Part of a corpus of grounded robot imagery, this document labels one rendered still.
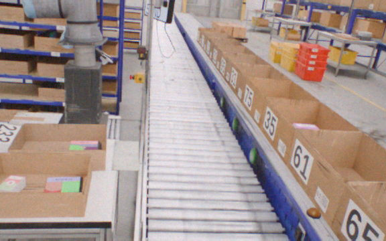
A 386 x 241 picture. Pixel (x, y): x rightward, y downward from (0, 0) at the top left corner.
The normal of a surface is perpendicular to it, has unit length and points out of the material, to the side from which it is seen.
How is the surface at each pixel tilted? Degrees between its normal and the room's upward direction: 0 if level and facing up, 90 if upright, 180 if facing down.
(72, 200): 90
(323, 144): 90
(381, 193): 90
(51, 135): 89
